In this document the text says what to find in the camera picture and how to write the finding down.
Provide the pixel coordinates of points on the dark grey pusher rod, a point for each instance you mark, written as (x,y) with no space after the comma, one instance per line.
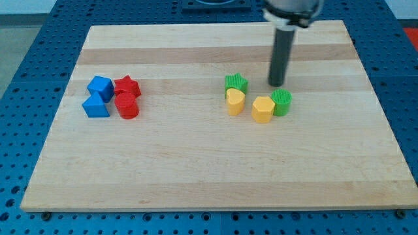
(281,51)

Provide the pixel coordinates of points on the green cylinder block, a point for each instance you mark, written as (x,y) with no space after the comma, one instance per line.
(282,99)

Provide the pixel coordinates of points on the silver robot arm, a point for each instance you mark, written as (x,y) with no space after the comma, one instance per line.
(287,16)

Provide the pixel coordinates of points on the yellow hexagon block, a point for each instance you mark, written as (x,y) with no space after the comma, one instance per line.
(262,109)

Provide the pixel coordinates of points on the green star block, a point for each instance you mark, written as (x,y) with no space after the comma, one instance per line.
(236,81)

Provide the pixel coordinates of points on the yellow heart block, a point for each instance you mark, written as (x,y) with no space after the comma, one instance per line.
(235,100)

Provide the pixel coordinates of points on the wooden board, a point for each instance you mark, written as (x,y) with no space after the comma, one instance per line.
(334,150)

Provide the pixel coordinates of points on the red star block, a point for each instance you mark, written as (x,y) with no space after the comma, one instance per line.
(127,85)

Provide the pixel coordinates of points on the red cylinder block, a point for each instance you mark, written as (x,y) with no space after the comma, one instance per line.
(126,105)

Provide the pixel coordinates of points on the blue cube block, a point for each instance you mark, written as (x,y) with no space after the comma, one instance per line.
(103,86)

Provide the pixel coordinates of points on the blue triangle block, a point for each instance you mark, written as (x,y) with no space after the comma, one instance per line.
(95,107)

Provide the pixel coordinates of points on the dark blue base plate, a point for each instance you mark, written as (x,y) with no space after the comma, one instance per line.
(216,5)

